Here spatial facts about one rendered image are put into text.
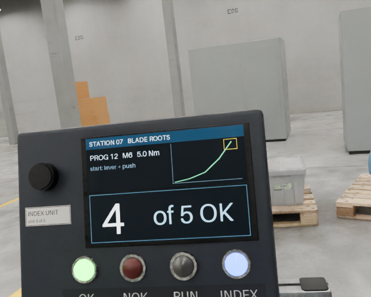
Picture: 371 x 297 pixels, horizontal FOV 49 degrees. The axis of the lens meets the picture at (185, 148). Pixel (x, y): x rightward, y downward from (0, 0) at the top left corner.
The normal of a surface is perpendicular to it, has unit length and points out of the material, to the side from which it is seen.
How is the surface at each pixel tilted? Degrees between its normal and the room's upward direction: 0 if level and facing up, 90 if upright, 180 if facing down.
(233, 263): 71
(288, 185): 96
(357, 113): 90
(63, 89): 90
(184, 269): 78
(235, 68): 90
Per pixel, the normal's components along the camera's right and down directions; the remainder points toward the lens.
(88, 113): -0.33, 0.18
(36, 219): -0.18, -0.09
